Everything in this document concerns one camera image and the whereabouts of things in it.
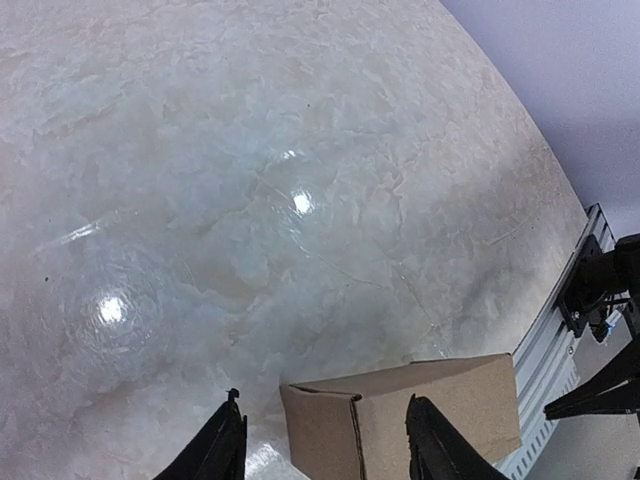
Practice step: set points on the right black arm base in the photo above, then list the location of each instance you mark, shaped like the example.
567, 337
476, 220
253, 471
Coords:
599, 282

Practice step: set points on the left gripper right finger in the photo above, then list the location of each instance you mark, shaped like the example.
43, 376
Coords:
438, 450

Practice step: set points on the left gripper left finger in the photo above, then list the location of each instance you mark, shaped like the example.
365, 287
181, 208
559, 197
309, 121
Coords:
217, 451

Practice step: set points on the brown cardboard paper box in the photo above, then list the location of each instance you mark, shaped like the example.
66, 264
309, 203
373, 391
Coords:
353, 427

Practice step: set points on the front aluminium rail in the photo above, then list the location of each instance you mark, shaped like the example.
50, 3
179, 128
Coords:
543, 361

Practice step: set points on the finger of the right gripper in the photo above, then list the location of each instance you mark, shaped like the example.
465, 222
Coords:
614, 390

